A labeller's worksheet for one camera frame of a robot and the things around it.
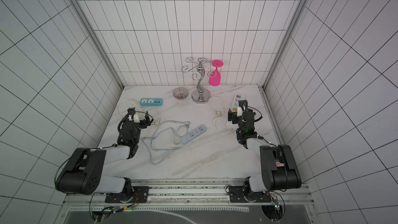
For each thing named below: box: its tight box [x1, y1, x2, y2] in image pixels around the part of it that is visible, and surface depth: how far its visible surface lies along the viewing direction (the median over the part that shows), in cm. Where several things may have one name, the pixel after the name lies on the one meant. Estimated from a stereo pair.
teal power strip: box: [139, 98, 164, 107], surface depth 109 cm
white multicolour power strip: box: [231, 92, 247, 112], surface depth 112 cm
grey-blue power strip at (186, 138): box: [180, 124, 207, 146], surface depth 93 cm
